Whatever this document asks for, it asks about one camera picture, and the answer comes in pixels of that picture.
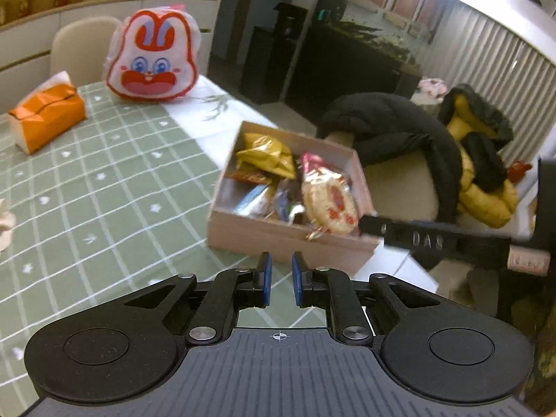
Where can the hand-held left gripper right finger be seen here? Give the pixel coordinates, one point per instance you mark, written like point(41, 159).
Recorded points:
point(297, 282)

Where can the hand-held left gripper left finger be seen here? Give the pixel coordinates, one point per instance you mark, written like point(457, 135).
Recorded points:
point(267, 282)

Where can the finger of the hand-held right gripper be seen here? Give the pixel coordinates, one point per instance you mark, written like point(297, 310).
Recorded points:
point(371, 226)

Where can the beige cardboard box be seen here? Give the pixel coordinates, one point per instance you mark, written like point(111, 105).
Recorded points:
point(278, 236)

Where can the round rice cracker packet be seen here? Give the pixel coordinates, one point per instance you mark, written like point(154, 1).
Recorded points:
point(330, 202)

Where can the snack packets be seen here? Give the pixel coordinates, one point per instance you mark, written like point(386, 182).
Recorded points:
point(256, 200)

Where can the red snack packet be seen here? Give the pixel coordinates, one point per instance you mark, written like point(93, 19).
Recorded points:
point(247, 177)

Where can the yellow snack packet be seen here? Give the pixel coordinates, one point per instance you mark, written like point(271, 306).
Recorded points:
point(258, 139)
point(269, 158)

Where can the beige armchair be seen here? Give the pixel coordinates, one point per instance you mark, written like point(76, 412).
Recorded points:
point(399, 186)

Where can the black jacket with yellow lining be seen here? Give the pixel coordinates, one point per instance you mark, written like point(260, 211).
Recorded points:
point(482, 173)

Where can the dark foil snack packet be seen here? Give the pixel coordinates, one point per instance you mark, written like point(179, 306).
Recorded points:
point(291, 202)

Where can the camouflage cloth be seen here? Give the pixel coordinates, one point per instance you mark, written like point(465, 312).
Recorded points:
point(543, 356)

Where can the black cabinet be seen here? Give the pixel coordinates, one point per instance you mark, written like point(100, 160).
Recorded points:
point(339, 56)

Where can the grey curtain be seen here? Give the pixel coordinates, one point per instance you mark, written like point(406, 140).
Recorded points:
point(491, 56)

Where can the green checkered tablecloth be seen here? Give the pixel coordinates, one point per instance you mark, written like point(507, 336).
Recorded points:
point(108, 173)

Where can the rabbit face bag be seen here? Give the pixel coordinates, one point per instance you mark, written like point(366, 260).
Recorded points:
point(152, 56)

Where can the orange tissue box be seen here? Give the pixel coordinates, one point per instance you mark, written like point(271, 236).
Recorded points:
point(47, 110)

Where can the beige dining chair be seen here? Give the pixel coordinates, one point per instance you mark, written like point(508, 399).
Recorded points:
point(82, 43)

